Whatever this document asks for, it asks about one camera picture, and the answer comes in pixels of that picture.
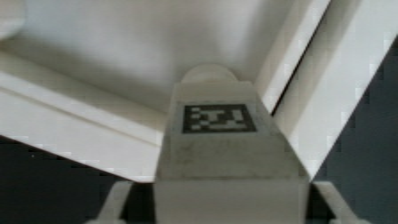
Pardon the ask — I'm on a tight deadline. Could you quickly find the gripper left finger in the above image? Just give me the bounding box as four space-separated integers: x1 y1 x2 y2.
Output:
82 179 157 224

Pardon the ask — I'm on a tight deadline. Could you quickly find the white U-shaped fence frame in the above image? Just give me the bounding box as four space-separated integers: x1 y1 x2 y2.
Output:
0 0 398 184

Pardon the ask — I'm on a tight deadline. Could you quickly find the white square tabletop part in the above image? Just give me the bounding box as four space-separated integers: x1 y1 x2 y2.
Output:
0 0 333 182

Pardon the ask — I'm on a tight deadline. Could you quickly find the white leg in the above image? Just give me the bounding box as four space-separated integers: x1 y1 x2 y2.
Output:
153 64 310 224

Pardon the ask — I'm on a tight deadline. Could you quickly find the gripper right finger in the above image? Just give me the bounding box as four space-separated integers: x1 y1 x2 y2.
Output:
308 181 372 224

